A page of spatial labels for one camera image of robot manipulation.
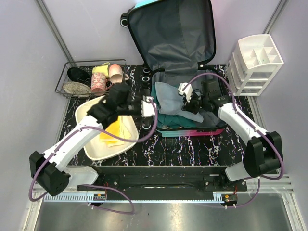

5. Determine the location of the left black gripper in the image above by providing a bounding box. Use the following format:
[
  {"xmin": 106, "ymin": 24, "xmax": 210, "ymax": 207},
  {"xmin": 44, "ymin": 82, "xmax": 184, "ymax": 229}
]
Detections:
[{"xmin": 118, "ymin": 90, "xmax": 154, "ymax": 125}]

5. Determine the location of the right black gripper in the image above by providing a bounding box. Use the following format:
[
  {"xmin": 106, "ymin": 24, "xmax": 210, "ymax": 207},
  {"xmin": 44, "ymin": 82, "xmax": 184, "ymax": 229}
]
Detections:
[{"xmin": 182, "ymin": 90, "xmax": 209, "ymax": 115}]

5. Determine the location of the teal cloth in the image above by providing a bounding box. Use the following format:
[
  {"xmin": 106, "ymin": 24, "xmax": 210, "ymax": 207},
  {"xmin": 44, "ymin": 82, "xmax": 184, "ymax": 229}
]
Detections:
[{"xmin": 151, "ymin": 85, "xmax": 198, "ymax": 129}]

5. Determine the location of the blue cloth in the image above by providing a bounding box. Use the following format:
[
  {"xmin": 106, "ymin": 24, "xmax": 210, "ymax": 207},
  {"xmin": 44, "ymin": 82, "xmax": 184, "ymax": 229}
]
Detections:
[{"xmin": 154, "ymin": 82, "xmax": 204, "ymax": 123}]

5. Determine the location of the yellow towel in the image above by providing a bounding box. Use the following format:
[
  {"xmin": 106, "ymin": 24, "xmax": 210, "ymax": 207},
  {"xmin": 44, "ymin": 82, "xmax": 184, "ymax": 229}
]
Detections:
[{"xmin": 99, "ymin": 116, "xmax": 131, "ymax": 147}]

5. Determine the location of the pink and teal kids suitcase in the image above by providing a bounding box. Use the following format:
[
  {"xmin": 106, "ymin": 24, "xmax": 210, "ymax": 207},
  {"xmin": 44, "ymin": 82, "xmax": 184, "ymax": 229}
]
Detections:
[{"xmin": 120, "ymin": 0, "xmax": 226, "ymax": 137}]

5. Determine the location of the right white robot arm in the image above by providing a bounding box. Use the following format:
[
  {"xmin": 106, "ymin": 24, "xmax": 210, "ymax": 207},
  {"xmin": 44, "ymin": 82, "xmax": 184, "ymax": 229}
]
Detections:
[{"xmin": 211, "ymin": 96, "xmax": 284, "ymax": 191}]

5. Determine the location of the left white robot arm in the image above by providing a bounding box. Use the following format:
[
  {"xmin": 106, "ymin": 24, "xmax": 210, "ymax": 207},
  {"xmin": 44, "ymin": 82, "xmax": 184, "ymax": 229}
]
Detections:
[{"xmin": 29, "ymin": 83, "xmax": 147, "ymax": 201}]

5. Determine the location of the plain pink mug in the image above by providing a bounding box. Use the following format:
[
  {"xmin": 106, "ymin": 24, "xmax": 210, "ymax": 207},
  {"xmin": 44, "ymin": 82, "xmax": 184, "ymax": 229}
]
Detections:
[{"xmin": 109, "ymin": 64, "xmax": 129, "ymax": 84}]

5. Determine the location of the patterned pink mug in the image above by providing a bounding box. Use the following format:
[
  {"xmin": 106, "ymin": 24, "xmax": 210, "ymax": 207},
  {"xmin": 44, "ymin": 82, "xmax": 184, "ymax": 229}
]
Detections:
[{"xmin": 90, "ymin": 73, "xmax": 111, "ymax": 96}]

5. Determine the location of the yellow mug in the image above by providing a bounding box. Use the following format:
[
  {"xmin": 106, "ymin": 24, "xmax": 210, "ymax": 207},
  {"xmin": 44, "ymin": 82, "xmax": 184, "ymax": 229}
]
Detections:
[{"xmin": 92, "ymin": 62, "xmax": 110, "ymax": 77}]

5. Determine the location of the black marble pattern mat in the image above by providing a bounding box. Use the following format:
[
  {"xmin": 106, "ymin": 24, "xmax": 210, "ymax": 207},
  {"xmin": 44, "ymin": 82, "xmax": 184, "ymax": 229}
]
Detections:
[{"xmin": 59, "ymin": 65, "xmax": 253, "ymax": 166}]

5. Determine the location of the white plastic basin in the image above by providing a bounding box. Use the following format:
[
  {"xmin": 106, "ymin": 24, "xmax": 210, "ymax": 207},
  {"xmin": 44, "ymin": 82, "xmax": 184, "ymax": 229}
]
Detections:
[{"xmin": 75, "ymin": 96, "xmax": 139, "ymax": 161}]

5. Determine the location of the speckled grey plate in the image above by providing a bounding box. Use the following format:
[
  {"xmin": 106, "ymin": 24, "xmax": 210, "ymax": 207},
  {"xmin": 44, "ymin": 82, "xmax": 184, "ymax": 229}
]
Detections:
[{"xmin": 63, "ymin": 81, "xmax": 90, "ymax": 95}]

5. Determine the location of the black bowl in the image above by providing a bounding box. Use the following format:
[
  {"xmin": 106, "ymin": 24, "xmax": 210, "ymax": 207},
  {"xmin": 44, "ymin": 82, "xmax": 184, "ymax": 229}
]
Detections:
[{"xmin": 67, "ymin": 67, "xmax": 91, "ymax": 84}]

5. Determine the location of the white drawer organizer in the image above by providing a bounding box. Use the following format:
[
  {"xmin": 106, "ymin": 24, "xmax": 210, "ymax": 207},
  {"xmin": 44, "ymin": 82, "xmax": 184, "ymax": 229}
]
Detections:
[{"xmin": 227, "ymin": 34, "xmax": 284, "ymax": 96}]

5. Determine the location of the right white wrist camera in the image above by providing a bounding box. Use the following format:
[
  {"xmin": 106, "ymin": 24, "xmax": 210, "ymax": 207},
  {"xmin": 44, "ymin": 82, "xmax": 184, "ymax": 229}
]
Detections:
[{"xmin": 178, "ymin": 82, "xmax": 193, "ymax": 102}]

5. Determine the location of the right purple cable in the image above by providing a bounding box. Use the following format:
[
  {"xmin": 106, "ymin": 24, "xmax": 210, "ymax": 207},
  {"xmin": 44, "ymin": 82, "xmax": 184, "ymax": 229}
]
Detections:
[{"xmin": 184, "ymin": 72, "xmax": 284, "ymax": 209}]

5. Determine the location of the black wire dish rack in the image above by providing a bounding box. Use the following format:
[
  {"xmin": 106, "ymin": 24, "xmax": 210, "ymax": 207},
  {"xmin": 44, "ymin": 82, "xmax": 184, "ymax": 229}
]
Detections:
[{"xmin": 55, "ymin": 59, "xmax": 127, "ymax": 99}]

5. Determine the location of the aluminium frame rail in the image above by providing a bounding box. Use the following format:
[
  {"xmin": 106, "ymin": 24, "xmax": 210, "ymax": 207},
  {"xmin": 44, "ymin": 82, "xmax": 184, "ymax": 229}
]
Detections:
[{"xmin": 42, "ymin": 176, "xmax": 294, "ymax": 204}]

